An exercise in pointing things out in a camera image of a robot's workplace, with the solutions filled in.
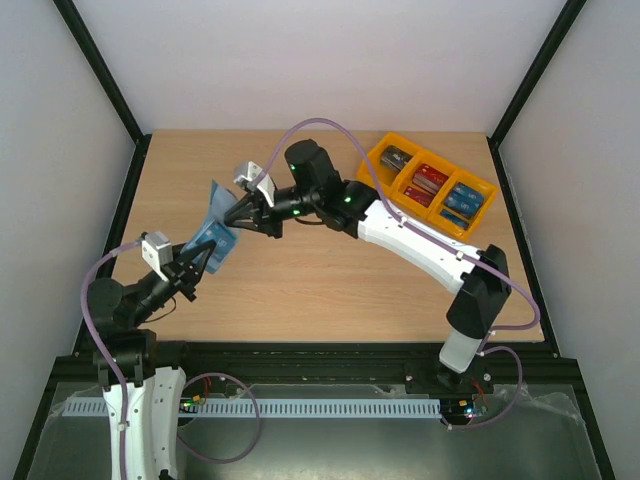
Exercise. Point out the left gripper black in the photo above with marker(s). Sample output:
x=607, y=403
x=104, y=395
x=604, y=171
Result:
x=176, y=271

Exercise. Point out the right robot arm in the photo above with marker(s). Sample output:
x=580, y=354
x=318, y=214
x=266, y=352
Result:
x=476, y=278

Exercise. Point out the blue card stack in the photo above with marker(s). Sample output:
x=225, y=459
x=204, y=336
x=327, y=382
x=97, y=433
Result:
x=464, y=200

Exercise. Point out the light blue cable duct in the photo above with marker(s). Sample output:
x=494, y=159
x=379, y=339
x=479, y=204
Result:
x=316, y=409

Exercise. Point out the black card stack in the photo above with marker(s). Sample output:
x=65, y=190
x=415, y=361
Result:
x=394, y=158

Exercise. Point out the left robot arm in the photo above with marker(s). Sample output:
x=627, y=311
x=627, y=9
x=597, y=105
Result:
x=141, y=396

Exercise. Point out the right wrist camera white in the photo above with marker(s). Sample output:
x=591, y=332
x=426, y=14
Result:
x=251, y=178

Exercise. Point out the yellow three-compartment bin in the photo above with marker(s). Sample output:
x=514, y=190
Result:
x=394, y=183

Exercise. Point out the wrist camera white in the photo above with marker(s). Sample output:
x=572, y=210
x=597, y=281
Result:
x=157, y=252
x=251, y=178

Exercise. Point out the black aluminium frame rail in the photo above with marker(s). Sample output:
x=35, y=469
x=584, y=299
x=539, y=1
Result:
x=332, y=362

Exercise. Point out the red card stack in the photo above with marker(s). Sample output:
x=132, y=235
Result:
x=429, y=178

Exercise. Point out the blue leather card holder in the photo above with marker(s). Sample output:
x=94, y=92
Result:
x=220, y=200

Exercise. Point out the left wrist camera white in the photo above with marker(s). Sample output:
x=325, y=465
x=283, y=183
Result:
x=157, y=252

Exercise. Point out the loose blue card in bin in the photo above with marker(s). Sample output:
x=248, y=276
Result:
x=453, y=218

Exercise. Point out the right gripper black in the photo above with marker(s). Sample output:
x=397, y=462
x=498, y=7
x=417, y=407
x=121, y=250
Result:
x=265, y=214

